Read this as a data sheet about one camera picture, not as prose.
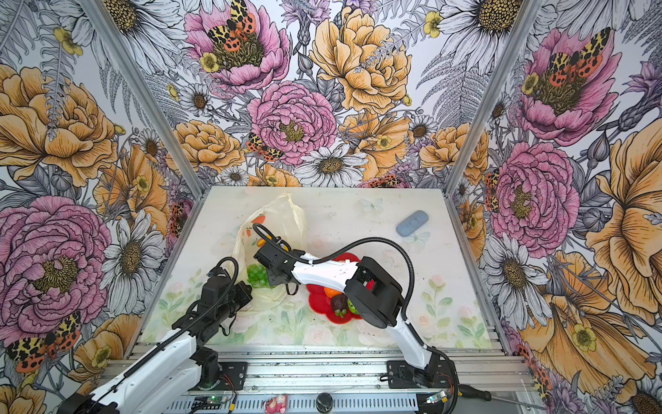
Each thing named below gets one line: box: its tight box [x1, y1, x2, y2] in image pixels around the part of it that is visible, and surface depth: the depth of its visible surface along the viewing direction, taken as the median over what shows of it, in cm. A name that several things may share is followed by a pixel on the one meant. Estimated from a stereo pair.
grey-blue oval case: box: [396, 210, 430, 238], surface depth 110 cm
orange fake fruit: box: [324, 287, 343, 299], surface depth 89 cm
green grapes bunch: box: [246, 263, 276, 289], surface depth 92 cm
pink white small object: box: [264, 394, 288, 414], surface depth 69 cm
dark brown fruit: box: [331, 293, 349, 319], surface depth 85 cm
